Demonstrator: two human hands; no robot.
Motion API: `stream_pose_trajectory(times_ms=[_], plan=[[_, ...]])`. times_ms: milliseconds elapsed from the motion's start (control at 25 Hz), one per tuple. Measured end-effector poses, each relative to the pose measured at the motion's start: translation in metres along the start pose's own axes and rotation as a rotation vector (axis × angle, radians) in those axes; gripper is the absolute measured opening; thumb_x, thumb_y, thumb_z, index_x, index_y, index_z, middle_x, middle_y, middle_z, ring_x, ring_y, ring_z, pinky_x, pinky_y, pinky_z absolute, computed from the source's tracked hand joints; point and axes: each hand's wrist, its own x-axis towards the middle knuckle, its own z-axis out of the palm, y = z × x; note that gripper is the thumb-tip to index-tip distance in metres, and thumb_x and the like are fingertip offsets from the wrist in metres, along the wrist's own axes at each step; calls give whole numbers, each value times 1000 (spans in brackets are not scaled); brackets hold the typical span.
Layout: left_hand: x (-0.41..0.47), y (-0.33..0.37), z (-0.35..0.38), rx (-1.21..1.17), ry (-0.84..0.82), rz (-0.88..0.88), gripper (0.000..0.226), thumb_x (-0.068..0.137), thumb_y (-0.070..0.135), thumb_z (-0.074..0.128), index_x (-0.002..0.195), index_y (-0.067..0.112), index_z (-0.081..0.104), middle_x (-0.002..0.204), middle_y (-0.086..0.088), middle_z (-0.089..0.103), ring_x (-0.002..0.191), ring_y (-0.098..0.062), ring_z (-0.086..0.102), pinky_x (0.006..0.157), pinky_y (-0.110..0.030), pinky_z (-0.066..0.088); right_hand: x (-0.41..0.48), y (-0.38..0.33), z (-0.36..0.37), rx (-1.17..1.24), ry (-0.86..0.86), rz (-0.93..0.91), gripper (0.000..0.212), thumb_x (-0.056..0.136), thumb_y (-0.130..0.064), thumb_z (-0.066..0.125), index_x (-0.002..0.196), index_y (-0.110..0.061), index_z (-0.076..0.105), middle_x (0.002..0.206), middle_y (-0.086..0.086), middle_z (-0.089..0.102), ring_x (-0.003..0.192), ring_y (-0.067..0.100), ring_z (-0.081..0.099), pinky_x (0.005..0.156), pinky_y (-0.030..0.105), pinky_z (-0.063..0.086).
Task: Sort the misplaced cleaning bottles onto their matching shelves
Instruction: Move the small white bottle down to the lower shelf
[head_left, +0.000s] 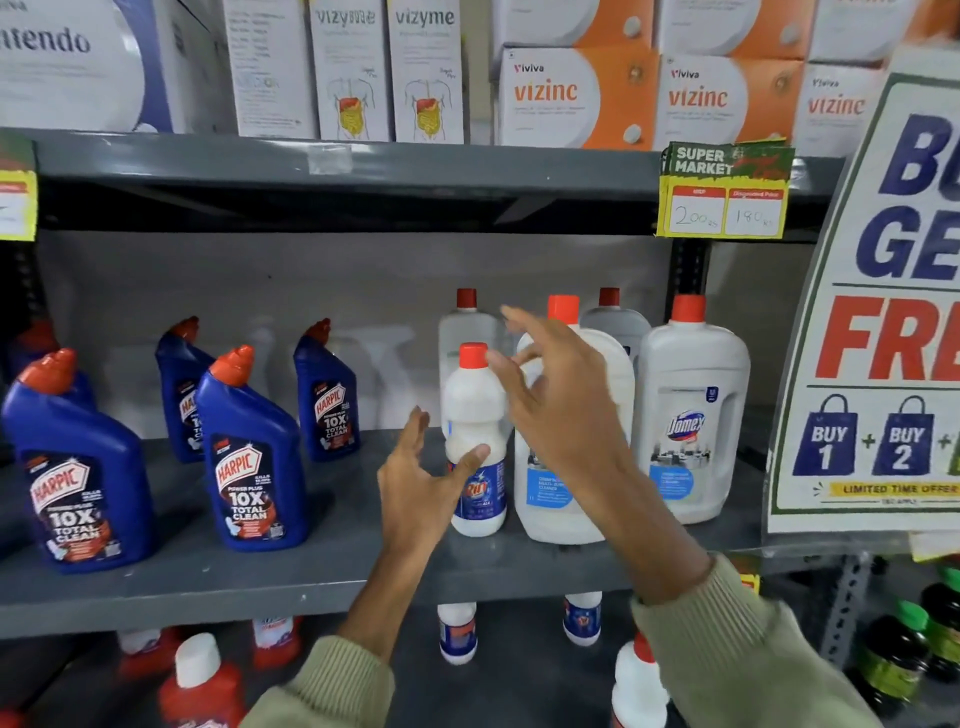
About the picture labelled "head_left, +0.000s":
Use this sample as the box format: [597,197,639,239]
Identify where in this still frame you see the grey metal shelf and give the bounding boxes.
[0,127,960,728]

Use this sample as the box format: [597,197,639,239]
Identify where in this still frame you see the white promotion poster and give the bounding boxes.
[764,41,960,535]

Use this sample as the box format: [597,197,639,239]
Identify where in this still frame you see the person's right forearm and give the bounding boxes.
[558,449,883,728]

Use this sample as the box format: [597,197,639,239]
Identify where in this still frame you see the person's right hand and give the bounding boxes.
[485,304,640,495]

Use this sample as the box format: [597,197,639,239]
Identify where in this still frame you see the person's left forearm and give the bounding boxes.
[239,551,451,728]

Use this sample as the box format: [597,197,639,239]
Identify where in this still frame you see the person's left hand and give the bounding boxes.
[376,406,492,562]

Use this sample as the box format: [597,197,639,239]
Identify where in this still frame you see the stack of orange white boxes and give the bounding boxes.
[491,0,960,159]

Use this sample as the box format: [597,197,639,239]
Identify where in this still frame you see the stack of blue white boxes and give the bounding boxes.
[0,0,234,135]

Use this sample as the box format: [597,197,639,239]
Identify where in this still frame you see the dark bottle green cap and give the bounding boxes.
[920,567,960,684]
[858,599,931,714]

